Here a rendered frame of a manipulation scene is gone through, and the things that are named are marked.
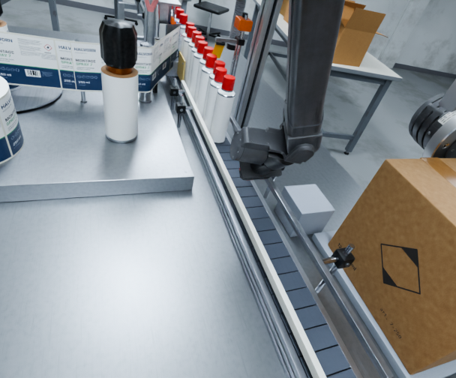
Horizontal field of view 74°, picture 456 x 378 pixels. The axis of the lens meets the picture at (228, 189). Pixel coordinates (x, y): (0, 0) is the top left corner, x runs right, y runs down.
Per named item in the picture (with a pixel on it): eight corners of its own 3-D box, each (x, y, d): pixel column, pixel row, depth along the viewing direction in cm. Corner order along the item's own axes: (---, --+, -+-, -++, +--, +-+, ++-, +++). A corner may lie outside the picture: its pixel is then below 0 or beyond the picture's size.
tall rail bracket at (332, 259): (292, 289, 66) (322, 243, 55) (319, 283, 69) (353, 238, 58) (298, 303, 64) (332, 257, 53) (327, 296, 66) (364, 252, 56)
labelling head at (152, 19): (142, 60, 130) (144, -9, 113) (172, 63, 134) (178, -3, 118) (146, 74, 120) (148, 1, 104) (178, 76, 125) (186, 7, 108)
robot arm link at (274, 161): (301, 166, 58) (301, 138, 59) (269, 160, 56) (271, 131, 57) (282, 172, 65) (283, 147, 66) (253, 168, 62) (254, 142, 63)
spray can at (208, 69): (191, 112, 105) (200, 52, 92) (203, 109, 108) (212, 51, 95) (201, 120, 103) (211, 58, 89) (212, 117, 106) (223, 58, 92)
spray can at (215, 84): (199, 127, 98) (208, 65, 85) (211, 125, 101) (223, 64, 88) (208, 136, 96) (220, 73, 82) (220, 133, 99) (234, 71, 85)
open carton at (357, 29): (297, 43, 250) (314, -10, 225) (348, 51, 264) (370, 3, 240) (319, 62, 220) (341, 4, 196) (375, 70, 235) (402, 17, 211)
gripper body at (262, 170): (235, 151, 68) (250, 142, 61) (274, 150, 72) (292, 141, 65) (238, 179, 68) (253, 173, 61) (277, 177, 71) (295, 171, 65)
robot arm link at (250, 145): (319, 151, 52) (311, 112, 55) (259, 139, 48) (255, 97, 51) (282, 181, 62) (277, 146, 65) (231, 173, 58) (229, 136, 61)
